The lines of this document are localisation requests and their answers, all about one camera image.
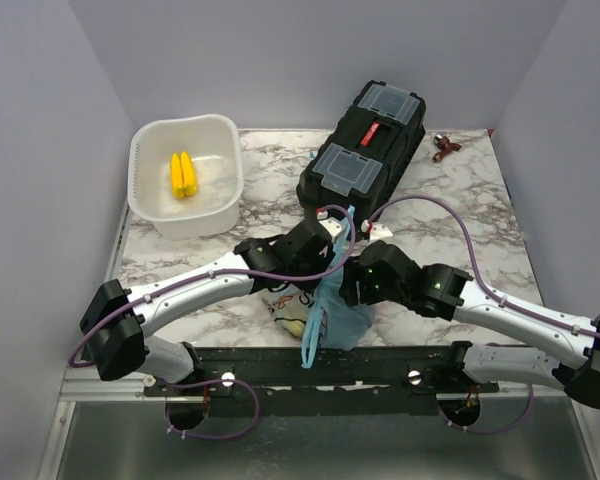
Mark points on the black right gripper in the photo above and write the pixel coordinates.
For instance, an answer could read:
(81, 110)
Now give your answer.
(352, 272)

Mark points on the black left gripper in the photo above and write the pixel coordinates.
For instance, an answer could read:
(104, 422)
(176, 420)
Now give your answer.
(324, 259)

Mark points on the light blue plastic bag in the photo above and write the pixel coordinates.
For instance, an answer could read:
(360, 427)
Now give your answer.
(320, 319)

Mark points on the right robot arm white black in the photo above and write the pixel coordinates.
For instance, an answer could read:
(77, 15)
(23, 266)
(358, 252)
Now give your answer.
(553, 349)

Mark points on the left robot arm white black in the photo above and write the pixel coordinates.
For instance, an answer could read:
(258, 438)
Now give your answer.
(120, 324)

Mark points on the yellow fake corn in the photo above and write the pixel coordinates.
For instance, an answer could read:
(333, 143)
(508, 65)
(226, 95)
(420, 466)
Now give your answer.
(182, 176)

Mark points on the black plastic toolbox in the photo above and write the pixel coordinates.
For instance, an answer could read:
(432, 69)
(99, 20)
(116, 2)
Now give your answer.
(362, 162)

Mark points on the white plastic basket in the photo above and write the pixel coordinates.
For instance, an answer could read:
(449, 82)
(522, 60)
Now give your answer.
(213, 143)

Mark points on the small brown metal object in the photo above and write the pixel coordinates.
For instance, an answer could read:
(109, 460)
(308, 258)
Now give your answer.
(445, 147)

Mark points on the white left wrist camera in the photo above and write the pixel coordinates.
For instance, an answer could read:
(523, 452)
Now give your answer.
(333, 227)

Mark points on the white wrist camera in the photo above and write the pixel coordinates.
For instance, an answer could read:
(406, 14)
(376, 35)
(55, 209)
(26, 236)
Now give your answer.
(375, 231)
(333, 227)

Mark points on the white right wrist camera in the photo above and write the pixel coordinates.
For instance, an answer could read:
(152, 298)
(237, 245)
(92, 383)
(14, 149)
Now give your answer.
(375, 231)

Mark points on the black metal base rail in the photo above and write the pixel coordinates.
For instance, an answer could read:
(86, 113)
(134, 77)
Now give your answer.
(362, 381)

